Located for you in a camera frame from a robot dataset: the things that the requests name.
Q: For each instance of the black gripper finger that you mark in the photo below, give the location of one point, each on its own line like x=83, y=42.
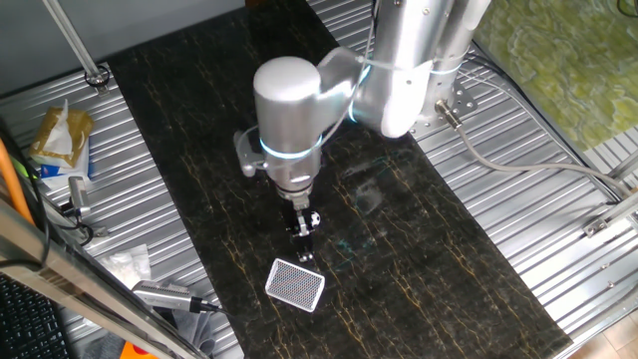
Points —
x=306, y=247
x=296, y=244

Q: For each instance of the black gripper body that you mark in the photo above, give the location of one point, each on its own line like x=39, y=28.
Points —
x=299, y=219

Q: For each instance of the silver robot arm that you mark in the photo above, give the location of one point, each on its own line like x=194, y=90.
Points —
x=289, y=114

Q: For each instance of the white mesh goal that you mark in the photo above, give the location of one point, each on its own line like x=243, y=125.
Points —
x=294, y=285

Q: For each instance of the black gold-veined marble mat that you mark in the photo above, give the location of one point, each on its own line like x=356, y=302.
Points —
x=399, y=249

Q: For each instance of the crumpled white tissue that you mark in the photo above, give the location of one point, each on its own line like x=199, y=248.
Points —
x=127, y=264

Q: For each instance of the orange emergency stop button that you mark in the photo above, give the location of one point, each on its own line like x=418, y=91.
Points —
x=134, y=353

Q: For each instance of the white blue tissue pack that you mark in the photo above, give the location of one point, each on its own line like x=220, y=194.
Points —
x=65, y=177

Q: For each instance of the yellow tissue pack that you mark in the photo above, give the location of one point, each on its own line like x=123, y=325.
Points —
x=80, y=124

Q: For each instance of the black keyboard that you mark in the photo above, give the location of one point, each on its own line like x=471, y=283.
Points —
x=25, y=324

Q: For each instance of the aluminium stand pole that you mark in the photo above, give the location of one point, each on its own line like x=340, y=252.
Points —
x=76, y=45

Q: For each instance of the orange tube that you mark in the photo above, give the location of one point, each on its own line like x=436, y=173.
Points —
x=12, y=184

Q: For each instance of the aluminium profile bar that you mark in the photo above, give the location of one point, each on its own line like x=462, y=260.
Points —
x=613, y=214

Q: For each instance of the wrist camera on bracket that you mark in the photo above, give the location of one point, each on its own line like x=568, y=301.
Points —
x=246, y=157

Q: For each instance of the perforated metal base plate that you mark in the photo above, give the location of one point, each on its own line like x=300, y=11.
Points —
x=461, y=97

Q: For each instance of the metal frame bar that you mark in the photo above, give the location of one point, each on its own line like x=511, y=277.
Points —
x=75, y=284

